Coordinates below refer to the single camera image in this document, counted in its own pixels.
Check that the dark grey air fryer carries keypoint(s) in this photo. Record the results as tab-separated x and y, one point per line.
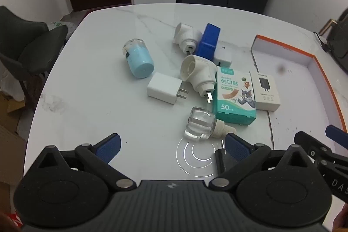
339	41

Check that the dark grey chair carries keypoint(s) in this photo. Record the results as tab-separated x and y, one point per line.
32	44

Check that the white plug-in heater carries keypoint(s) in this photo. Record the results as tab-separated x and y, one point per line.
187	33
199	71

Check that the white plastic bag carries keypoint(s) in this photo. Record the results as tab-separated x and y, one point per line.
58	25

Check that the blue plastic box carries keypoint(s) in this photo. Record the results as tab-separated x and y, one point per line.
208	41

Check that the clear liquid refill bottle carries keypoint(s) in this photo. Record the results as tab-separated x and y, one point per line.
198	123

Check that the teal bandage box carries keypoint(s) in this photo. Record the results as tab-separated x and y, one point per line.
233	96

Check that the white cube charger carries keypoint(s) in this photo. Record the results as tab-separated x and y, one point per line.
224	54

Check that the small white charger box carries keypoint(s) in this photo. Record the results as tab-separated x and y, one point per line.
265	90

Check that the white charger adapter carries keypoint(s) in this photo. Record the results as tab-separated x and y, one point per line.
163	88

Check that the small black plastic object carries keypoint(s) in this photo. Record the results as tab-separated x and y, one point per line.
219	161

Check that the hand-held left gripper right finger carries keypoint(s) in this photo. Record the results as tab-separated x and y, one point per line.
236	147

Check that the light blue bottle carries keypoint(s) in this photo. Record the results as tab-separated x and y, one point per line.
140	60

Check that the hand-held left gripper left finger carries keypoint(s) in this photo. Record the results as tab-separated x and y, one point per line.
108	147

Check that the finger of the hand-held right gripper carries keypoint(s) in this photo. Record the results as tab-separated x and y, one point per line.
337	132
310	143

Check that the cardboard box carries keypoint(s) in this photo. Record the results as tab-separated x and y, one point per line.
11	145

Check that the orange-edged white box lid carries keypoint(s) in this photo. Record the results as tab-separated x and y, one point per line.
293	79

